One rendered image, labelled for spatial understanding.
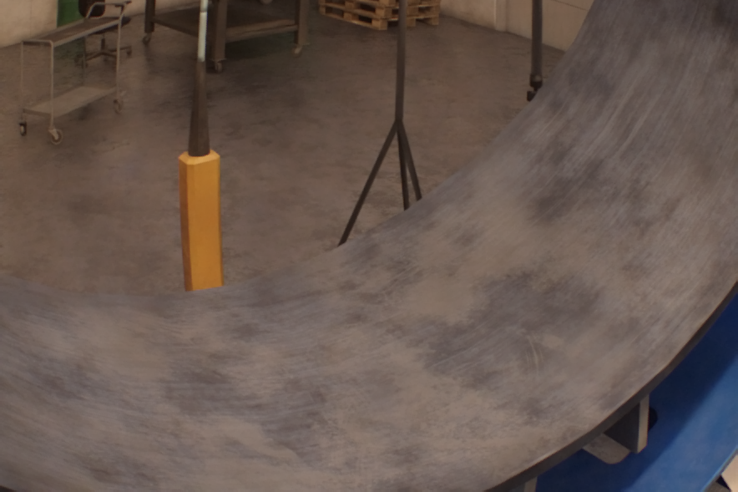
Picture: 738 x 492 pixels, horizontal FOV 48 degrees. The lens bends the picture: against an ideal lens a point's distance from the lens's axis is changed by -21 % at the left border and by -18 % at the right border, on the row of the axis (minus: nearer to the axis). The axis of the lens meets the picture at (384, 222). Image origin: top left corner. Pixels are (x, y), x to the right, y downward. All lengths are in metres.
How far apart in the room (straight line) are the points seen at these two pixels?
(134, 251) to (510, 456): 4.05
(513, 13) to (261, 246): 5.96
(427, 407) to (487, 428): 0.10
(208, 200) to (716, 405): 1.14
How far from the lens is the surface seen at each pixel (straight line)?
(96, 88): 7.73
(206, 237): 2.03
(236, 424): 1.26
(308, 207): 5.60
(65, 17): 11.26
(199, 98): 1.94
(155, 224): 5.46
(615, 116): 1.82
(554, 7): 10.03
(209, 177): 1.98
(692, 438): 1.79
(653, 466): 1.77
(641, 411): 1.45
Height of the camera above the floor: 2.15
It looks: 23 degrees down
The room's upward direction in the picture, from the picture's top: 2 degrees clockwise
